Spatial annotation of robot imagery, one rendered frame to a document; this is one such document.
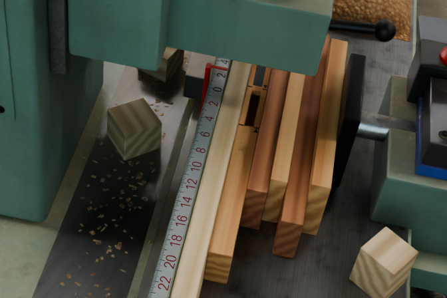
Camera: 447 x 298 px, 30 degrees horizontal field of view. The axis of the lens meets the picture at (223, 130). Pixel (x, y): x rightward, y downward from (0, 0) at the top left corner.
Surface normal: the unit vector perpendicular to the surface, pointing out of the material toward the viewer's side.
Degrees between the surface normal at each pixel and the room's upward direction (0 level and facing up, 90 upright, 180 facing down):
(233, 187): 0
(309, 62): 90
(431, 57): 0
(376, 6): 40
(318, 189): 90
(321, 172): 0
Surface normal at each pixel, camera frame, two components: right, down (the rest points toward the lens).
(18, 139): -0.18, 0.69
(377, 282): -0.71, 0.45
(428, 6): 0.11, -0.69
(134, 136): 0.51, 0.66
